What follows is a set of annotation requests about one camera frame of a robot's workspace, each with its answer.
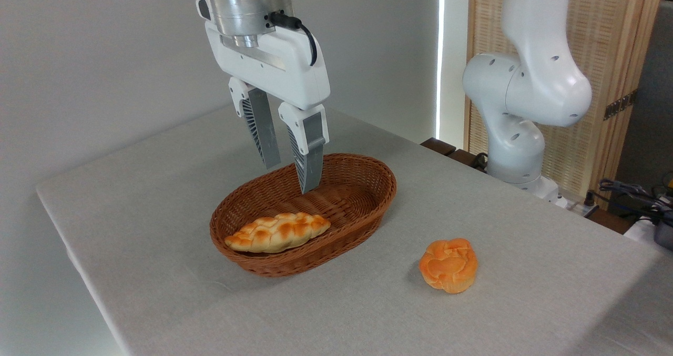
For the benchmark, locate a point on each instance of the round orange bread bun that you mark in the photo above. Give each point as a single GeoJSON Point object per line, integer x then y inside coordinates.
{"type": "Point", "coordinates": [448, 266]}

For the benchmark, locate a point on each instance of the braided long bread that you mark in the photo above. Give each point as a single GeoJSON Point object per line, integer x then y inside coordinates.
{"type": "Point", "coordinates": [278, 232]}

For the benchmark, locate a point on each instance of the brown wicker oval basket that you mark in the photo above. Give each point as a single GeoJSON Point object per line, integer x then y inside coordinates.
{"type": "Point", "coordinates": [363, 187]}

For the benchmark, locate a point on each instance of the black screen hinge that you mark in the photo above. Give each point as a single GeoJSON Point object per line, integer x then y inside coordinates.
{"type": "Point", "coordinates": [620, 105]}

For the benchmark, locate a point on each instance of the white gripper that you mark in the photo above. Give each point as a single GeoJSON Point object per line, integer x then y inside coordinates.
{"type": "Point", "coordinates": [294, 77]}

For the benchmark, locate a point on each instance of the bamboo folding screen panel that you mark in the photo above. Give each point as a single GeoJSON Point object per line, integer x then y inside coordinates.
{"type": "Point", "coordinates": [610, 46]}

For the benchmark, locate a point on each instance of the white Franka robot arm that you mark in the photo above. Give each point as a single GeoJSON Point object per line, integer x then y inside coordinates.
{"type": "Point", "coordinates": [531, 77]}

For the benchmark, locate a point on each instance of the dark brown wooden bench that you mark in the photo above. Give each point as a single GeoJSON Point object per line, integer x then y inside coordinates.
{"type": "Point", "coordinates": [439, 146]}

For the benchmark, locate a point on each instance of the grey tablecloth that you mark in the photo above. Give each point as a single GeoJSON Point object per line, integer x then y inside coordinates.
{"type": "Point", "coordinates": [473, 314]}

